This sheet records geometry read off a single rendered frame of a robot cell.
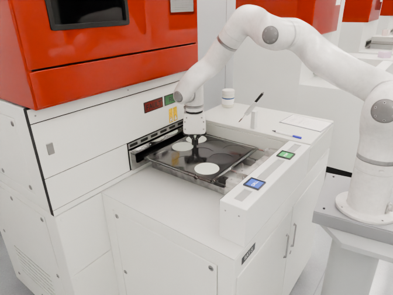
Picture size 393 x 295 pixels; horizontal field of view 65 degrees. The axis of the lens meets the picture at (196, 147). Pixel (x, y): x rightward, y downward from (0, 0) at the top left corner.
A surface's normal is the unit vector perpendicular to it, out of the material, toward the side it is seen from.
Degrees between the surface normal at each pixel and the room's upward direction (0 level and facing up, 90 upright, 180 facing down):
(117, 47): 90
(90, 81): 90
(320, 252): 0
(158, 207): 0
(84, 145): 90
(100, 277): 90
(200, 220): 0
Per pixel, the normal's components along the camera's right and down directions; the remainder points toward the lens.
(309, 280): -0.02, -0.91
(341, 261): -0.85, 0.24
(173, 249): -0.60, 0.35
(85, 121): 0.80, 0.24
